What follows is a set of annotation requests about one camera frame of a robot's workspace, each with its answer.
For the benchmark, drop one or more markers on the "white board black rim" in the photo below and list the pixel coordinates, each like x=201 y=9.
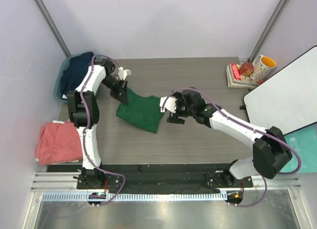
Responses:
x=287 y=99

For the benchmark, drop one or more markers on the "green t shirt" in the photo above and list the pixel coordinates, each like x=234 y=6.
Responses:
x=141 y=112

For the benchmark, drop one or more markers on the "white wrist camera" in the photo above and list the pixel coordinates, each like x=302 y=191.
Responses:
x=123 y=73
x=168 y=104

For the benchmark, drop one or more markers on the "red small box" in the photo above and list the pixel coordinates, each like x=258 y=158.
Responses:
x=246 y=69

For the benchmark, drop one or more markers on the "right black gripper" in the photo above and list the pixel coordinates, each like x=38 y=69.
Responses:
x=180 y=99

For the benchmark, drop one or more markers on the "slotted cable duct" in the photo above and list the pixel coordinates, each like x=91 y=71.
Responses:
x=99 y=197

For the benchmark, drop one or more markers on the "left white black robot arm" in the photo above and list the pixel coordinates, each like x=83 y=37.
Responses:
x=84 y=113

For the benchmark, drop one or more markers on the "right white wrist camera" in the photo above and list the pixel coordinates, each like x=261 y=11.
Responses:
x=168 y=104

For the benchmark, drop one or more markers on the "left aluminium frame post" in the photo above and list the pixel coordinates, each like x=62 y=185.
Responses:
x=52 y=26

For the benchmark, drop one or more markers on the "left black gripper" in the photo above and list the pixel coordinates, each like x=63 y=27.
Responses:
x=122 y=89

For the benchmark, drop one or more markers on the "stack of books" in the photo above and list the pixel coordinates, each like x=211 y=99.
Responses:
x=235 y=80

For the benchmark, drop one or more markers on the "teal folding board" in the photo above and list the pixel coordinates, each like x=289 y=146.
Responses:
x=304 y=142

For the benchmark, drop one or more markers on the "white mug yellow inside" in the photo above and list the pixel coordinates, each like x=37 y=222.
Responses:
x=262 y=66

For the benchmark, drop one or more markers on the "aluminium frame post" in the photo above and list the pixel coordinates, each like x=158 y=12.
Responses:
x=268 y=28
x=52 y=26

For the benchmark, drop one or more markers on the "teal plastic basket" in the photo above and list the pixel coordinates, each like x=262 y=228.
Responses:
x=57 y=93

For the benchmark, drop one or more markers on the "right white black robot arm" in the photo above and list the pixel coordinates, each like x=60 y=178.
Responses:
x=270 y=152

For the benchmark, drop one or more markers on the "aluminium rail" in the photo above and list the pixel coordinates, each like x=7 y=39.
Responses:
x=64 y=181

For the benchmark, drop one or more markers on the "navy blue t shirt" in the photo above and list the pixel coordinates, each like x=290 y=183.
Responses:
x=75 y=73

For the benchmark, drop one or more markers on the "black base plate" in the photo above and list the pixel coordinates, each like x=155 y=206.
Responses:
x=156 y=178

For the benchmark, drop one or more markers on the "pink folded t shirt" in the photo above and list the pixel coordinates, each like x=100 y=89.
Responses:
x=58 y=142

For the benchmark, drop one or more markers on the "right aluminium frame post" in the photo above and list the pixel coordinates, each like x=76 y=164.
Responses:
x=268 y=28

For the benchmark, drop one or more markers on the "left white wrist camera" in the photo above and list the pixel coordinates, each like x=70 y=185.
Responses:
x=123 y=73

